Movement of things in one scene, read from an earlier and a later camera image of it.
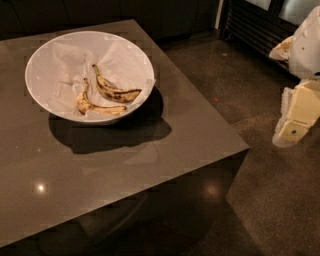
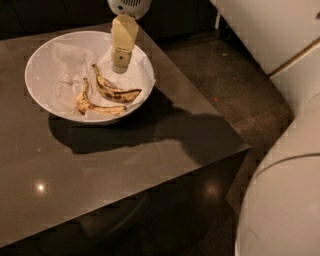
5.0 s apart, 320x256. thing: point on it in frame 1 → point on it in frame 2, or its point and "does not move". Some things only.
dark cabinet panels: x=163 y=20 does not move
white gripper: x=306 y=50 → x=129 y=6
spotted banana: x=115 y=94 does not move
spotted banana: x=84 y=105 does not move
